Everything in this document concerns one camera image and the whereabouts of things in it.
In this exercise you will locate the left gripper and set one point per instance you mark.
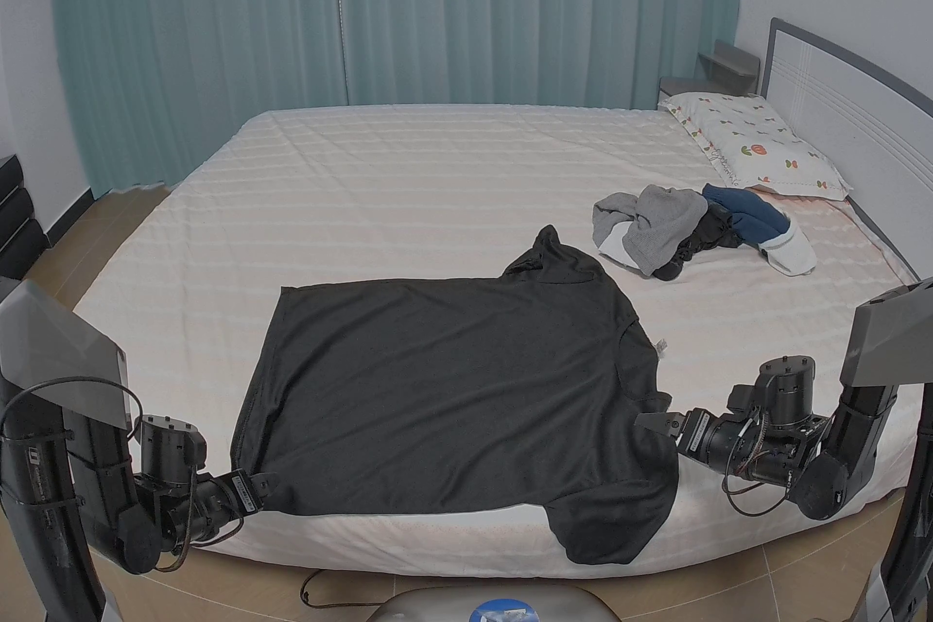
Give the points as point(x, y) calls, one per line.
point(237, 495)

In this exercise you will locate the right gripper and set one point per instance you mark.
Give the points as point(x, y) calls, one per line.
point(703, 437)

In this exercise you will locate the black T-shirt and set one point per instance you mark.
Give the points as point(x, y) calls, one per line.
point(452, 386)

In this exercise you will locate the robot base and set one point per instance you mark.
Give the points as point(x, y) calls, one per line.
point(495, 608)

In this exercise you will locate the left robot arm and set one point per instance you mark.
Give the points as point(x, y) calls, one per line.
point(95, 459)

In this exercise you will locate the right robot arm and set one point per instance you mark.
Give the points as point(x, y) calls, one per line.
point(867, 444)

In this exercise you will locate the pile of clothes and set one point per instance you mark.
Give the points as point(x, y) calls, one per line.
point(663, 225)

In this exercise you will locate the bed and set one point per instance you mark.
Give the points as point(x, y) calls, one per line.
point(401, 189)

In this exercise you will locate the white printed pillow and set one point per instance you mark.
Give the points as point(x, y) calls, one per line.
point(758, 145)

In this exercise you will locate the grey bedside table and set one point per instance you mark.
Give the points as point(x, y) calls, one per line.
point(729, 61)

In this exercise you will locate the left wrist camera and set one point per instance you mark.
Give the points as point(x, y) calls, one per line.
point(195, 450)

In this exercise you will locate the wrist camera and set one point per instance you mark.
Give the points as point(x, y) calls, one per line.
point(195, 450)
point(743, 400)

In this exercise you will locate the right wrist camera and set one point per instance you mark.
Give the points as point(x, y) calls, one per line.
point(743, 400)

